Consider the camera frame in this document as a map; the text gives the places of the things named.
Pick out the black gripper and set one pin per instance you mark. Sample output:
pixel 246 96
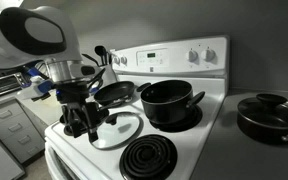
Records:
pixel 73 95

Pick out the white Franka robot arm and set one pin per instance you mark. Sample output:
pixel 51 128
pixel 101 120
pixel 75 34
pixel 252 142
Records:
pixel 47 33

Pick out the white stove knob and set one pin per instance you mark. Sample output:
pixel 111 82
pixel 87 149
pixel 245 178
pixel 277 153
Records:
pixel 192 55
pixel 208 54
pixel 116 60
pixel 124 60

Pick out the white electric stove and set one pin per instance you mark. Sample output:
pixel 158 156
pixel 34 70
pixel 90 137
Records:
pixel 184 140

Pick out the black coil burner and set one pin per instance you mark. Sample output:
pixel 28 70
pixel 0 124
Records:
pixel 102 116
pixel 187 123
pixel 148 158

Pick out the glass pot lid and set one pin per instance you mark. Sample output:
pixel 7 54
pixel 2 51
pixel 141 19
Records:
pixel 120 131

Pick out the black frying pan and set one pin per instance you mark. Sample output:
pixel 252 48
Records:
pixel 114 91

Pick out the white utensil crock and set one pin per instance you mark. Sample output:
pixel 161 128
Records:
pixel 108 75

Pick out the black spatula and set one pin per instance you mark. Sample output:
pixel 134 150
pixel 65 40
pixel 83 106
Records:
pixel 90 60

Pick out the grey drawer cabinet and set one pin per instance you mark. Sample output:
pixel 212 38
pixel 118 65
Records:
pixel 14 128

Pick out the black cooking spoon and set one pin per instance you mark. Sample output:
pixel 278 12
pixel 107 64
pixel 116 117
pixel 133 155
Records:
pixel 100 51

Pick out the black cooking pot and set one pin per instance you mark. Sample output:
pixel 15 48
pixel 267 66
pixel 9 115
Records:
pixel 165 100

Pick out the silver toaster oven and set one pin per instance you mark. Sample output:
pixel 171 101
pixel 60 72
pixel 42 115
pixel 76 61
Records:
pixel 2 85

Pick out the black saute pan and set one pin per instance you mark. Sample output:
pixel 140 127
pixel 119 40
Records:
pixel 267 131

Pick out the pan lid with black knob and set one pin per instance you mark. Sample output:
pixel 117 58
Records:
pixel 270 100

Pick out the white and blue wrist camera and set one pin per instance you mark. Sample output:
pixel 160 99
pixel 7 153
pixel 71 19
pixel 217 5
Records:
pixel 37 87

